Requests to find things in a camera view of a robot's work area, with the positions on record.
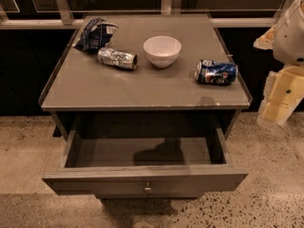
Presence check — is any metal railing frame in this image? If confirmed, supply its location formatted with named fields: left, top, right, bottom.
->
left=0, top=0, right=292, bottom=29

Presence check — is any grey top drawer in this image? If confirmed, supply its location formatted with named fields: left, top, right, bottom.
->
left=43, top=127, right=248, bottom=199

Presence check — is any crushed silver can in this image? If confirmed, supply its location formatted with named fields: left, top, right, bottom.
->
left=97, top=47, right=138, bottom=69

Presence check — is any grey drawer cabinet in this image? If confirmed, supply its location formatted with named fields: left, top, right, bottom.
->
left=38, top=13, right=254, bottom=200

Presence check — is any blue pepsi can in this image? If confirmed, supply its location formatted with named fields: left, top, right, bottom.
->
left=195, top=59, right=238, bottom=86

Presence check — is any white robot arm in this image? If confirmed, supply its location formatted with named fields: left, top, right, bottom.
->
left=254, top=0, right=304, bottom=128

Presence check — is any white bowl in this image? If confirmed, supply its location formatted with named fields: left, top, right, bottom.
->
left=143, top=36, right=181, bottom=68

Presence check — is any blue chip bag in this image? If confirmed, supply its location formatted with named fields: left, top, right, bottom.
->
left=73, top=17, right=118, bottom=51

